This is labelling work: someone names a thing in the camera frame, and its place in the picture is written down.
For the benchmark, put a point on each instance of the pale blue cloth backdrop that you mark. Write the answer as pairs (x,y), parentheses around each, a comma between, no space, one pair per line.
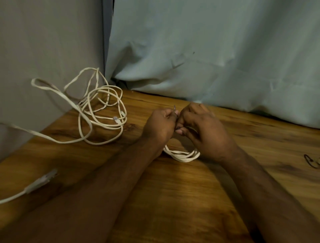
(212,45)

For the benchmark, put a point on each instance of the person's right hand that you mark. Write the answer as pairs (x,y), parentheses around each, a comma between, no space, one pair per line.
(208,135)

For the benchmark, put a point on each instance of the grey cloth backdrop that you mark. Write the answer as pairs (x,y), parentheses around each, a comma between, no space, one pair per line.
(45,45)

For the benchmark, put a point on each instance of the person's right thumb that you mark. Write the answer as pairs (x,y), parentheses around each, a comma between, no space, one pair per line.
(185,132)

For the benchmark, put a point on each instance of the person's left fingers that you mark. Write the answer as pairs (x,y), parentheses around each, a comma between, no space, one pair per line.
(171,115)

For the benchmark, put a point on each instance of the person's right forearm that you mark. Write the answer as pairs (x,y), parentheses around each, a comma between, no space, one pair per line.
(270,200)

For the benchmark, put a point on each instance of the person's left hand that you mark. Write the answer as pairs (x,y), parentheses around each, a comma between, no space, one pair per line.
(156,126)

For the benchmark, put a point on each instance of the person's left forearm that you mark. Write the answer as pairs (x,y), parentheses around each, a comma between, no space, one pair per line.
(82,197)

